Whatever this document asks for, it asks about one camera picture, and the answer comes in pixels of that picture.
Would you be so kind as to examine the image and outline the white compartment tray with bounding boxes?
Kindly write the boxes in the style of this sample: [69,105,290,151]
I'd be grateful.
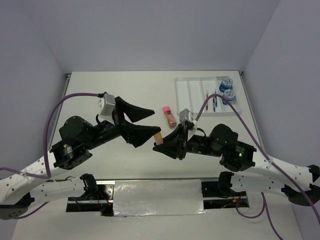
[174,76,241,117]

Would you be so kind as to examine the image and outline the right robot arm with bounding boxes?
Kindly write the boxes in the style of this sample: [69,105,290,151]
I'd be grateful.
[153,124,320,206]

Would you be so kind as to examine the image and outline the red pen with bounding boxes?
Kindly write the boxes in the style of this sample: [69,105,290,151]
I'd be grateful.
[205,90,209,112]

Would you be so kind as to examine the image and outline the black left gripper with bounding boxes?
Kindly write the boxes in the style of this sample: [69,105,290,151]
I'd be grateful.
[83,96,161,150]

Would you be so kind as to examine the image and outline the blue pen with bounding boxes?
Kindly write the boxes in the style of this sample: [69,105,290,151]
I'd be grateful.
[212,97,216,113]

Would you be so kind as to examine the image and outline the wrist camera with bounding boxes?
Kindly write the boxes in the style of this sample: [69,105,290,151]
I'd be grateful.
[98,92,116,125]
[179,108,198,141]

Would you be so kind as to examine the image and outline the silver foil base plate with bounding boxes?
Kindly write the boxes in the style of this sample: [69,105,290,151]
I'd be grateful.
[113,179,206,217]

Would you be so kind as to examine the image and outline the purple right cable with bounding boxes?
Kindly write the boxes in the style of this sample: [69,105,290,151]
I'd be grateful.
[194,94,320,240]

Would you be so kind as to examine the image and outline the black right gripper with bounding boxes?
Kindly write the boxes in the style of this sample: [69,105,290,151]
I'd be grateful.
[152,122,222,159]

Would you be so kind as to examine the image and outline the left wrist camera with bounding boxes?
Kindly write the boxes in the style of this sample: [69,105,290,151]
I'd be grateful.
[98,92,116,125]

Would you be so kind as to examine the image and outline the orange highlighter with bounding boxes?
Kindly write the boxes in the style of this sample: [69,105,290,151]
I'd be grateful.
[154,135,164,146]

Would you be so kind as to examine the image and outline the yellow highlighter cap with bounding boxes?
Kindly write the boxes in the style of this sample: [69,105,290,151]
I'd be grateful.
[154,131,163,139]

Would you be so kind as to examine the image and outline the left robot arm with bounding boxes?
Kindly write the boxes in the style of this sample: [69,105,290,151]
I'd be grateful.
[0,92,161,220]

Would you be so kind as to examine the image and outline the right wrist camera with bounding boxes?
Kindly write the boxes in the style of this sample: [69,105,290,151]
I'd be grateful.
[179,108,198,141]

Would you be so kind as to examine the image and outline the teal pen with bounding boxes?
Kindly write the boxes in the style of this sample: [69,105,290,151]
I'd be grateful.
[214,91,218,108]

